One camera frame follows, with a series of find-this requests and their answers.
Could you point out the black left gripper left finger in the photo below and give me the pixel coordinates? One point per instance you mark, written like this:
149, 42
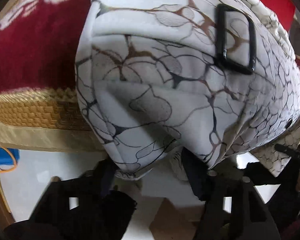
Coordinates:
87, 207

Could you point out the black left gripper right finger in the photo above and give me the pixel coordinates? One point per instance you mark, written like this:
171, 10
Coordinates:
232, 203

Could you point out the white marble-patterned garment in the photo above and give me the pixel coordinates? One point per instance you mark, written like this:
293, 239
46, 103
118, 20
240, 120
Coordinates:
215, 77

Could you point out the blue bag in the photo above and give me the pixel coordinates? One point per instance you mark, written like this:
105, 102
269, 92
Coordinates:
9, 157

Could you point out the floral red beige blanket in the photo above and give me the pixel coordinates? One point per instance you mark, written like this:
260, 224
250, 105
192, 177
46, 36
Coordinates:
38, 100

